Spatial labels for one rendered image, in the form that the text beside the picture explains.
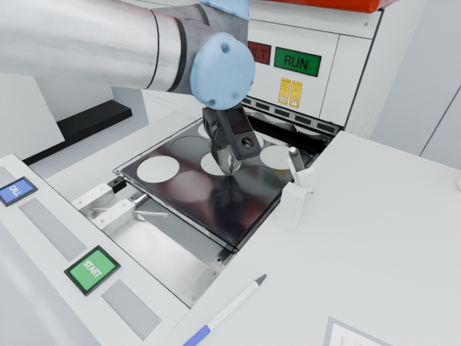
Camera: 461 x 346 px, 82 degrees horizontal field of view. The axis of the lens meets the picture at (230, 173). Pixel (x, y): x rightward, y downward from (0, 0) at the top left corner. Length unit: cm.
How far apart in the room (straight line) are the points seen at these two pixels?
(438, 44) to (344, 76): 151
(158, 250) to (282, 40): 54
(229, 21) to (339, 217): 36
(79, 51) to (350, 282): 41
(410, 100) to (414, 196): 170
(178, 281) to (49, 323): 117
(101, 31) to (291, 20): 50
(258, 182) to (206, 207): 14
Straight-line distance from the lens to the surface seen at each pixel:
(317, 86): 70
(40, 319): 165
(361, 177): 59
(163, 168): 67
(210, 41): 29
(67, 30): 26
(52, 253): 50
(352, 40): 65
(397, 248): 49
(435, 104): 225
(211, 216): 54
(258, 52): 75
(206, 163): 66
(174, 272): 51
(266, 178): 63
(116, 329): 40
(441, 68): 218
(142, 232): 57
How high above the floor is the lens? 132
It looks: 41 degrees down
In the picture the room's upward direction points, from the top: straight up
